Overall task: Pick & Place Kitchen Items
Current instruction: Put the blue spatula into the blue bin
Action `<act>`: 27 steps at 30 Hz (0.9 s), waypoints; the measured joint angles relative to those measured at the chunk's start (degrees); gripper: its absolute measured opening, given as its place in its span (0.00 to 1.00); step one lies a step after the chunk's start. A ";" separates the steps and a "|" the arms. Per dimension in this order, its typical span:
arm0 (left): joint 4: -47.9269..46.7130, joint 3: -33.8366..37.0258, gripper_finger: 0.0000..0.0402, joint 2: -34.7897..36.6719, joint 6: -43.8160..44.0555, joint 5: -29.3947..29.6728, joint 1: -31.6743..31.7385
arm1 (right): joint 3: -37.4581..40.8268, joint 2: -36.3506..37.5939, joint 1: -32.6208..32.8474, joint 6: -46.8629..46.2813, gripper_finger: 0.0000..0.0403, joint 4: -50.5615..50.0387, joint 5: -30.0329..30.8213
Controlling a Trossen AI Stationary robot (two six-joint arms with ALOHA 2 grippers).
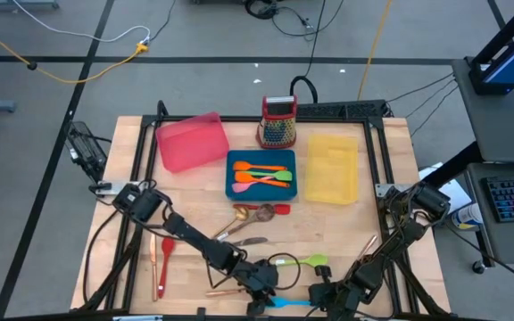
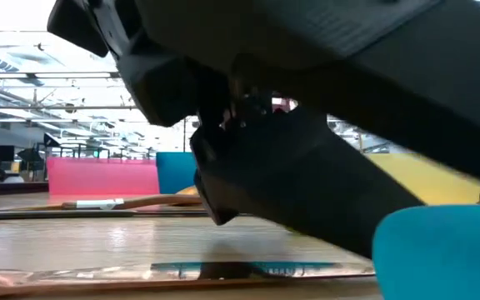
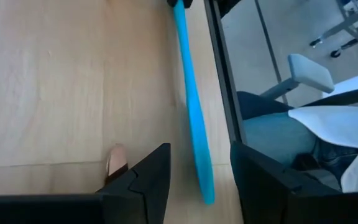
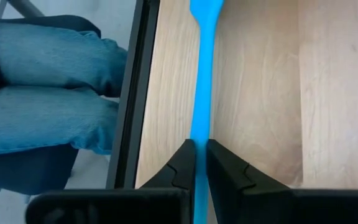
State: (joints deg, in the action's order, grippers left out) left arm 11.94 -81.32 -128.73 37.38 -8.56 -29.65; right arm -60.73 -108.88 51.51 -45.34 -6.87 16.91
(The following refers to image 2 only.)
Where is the blue plastic bin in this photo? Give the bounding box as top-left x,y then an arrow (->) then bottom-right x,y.
155,152 -> 199,195

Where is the dark wooden spoon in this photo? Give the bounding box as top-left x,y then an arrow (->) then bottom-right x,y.
62,193 -> 203,211

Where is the red-trimmed steel box grater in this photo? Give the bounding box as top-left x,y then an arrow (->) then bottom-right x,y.
271,97 -> 299,114

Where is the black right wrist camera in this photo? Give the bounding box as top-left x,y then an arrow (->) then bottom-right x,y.
117,31 -> 231,128

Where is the pink plastic bin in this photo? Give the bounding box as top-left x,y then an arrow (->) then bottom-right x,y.
47,157 -> 161,197

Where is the dark low table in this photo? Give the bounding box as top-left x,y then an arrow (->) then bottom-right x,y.
0,181 -> 49,197

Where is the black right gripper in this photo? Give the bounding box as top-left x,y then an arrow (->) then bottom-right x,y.
47,0 -> 480,187

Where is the yellow plastic bin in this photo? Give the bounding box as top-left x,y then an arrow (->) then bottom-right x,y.
364,152 -> 480,206

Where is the blue silicone spatula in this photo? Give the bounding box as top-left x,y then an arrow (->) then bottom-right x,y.
372,203 -> 480,300

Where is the small gold spoon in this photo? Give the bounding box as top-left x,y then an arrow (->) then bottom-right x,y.
0,186 -> 202,213

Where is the black office chair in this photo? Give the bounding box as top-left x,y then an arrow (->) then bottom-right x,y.
17,147 -> 45,176

